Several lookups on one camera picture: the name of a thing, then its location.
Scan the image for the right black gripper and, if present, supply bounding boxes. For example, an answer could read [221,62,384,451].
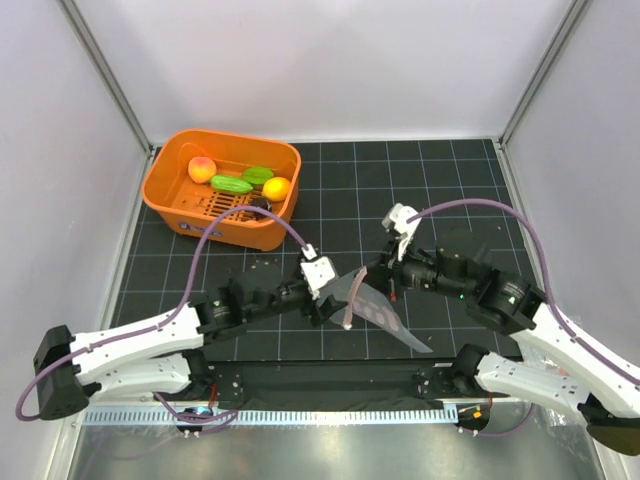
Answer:
[354,233,471,301]

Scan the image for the pink dotted zip bag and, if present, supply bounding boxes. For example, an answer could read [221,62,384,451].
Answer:
[320,266,433,354]

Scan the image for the yellow orange toy fruit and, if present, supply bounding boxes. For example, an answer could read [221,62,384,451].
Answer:
[262,177,291,203]

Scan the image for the long green toy vegetable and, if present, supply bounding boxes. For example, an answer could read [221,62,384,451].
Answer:
[210,174,254,195]

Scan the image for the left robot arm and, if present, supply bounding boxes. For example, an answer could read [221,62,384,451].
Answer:
[28,257,346,421]

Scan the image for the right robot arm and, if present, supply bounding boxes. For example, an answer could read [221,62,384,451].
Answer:
[365,241,639,456]

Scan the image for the spare clear zip bags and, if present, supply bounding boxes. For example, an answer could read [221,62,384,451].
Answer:
[519,314,617,431]

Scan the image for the black base bar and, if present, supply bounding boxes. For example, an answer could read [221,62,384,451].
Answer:
[154,358,512,413]

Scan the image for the dark purple toy fruit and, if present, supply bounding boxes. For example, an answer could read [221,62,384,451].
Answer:
[249,197,272,220]

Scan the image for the small green toy vegetable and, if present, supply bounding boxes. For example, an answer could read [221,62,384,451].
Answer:
[241,166,275,187]

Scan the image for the orange plastic basket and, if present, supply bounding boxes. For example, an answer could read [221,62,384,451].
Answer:
[141,129,302,237]

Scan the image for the peach toy fruit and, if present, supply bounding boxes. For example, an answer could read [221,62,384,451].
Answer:
[187,156,217,184]

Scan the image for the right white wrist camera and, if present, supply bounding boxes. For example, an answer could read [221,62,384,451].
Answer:
[381,203,421,261]

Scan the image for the white slotted cable duct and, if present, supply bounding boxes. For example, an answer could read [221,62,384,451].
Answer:
[83,404,458,427]

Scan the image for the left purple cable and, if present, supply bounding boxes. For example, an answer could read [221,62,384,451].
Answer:
[14,205,314,459]

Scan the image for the purple cable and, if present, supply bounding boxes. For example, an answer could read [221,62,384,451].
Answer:
[407,197,640,439]
[14,205,314,459]

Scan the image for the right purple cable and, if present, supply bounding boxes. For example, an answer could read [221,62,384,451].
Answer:
[407,197,640,439]

